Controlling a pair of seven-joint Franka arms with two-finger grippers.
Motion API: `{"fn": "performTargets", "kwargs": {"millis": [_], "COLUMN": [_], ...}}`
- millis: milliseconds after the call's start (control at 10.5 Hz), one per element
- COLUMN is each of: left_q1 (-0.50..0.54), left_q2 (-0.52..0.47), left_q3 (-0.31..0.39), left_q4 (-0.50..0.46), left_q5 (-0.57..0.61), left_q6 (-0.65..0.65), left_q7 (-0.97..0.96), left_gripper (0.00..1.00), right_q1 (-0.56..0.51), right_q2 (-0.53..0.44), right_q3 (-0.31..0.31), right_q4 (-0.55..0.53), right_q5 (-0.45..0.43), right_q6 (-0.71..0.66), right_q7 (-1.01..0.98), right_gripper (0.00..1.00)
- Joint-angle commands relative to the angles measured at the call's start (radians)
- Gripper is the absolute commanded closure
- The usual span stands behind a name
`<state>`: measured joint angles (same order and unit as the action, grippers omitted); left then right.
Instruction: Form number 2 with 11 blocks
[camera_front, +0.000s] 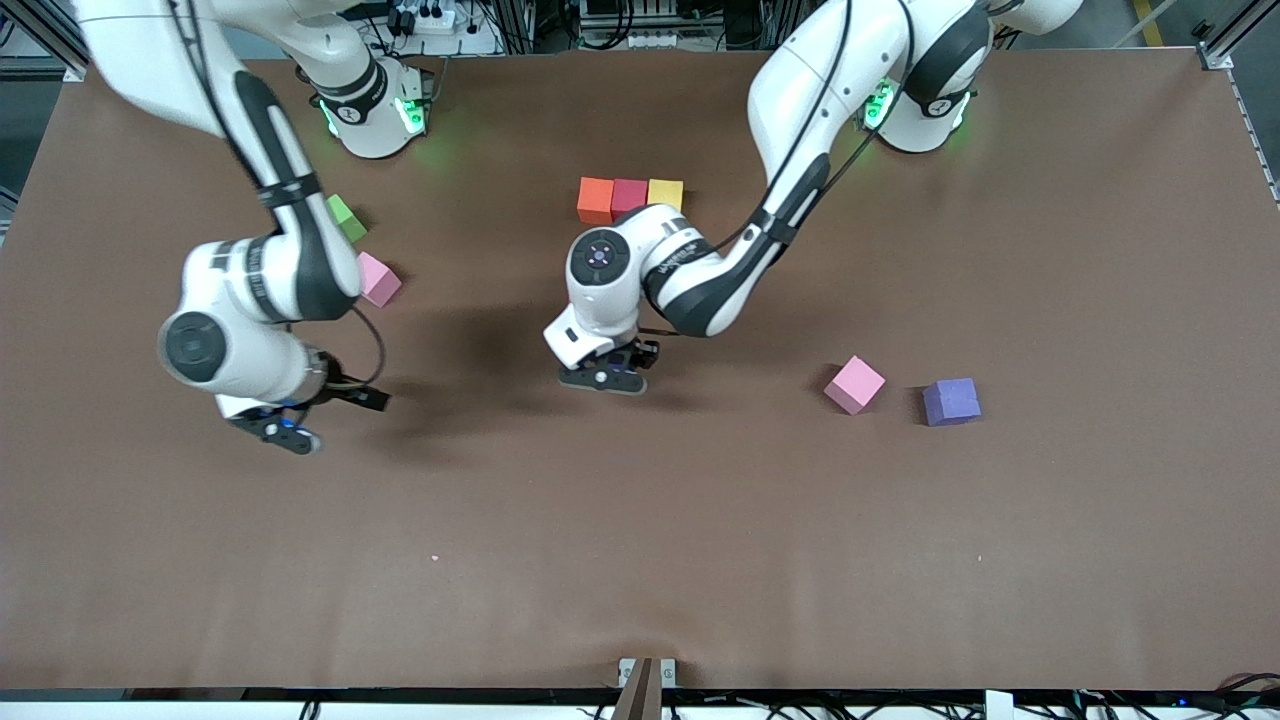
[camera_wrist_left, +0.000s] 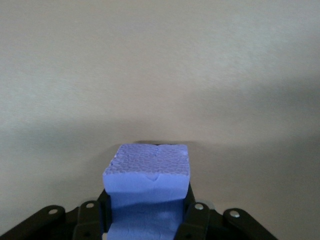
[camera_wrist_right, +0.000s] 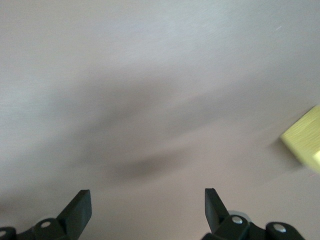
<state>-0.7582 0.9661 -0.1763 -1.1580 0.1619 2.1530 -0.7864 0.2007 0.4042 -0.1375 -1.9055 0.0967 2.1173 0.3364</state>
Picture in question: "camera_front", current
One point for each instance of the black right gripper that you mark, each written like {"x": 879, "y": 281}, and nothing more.
{"x": 345, "y": 393}

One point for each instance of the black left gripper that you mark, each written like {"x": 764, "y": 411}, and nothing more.
{"x": 641, "y": 354}

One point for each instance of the orange foam cube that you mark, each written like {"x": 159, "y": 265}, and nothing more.
{"x": 596, "y": 202}

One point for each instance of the red foam cube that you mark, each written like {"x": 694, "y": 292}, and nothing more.
{"x": 630, "y": 197}

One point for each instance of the yellow foam cube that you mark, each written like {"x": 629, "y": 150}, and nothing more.
{"x": 665, "y": 193}

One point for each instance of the pink foam cube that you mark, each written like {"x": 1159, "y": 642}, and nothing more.
{"x": 380, "y": 280}
{"x": 856, "y": 384}

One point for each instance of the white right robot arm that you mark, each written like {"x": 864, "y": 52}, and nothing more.
{"x": 250, "y": 290}

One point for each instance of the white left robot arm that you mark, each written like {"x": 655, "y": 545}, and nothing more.
{"x": 600, "y": 300}

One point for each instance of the green foam cube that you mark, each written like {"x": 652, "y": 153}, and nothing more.
{"x": 348, "y": 218}

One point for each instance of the white socket strip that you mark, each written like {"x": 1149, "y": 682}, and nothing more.
{"x": 655, "y": 40}

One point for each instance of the purple foam cube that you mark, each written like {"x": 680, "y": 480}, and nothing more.
{"x": 951, "y": 401}

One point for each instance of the white power strip with plugs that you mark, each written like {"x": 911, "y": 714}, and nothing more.
{"x": 430, "y": 18}

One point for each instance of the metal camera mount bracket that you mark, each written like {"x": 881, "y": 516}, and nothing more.
{"x": 647, "y": 690}

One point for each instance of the aluminium frame corner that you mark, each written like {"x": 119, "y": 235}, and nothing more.
{"x": 1212, "y": 58}
{"x": 75, "y": 70}

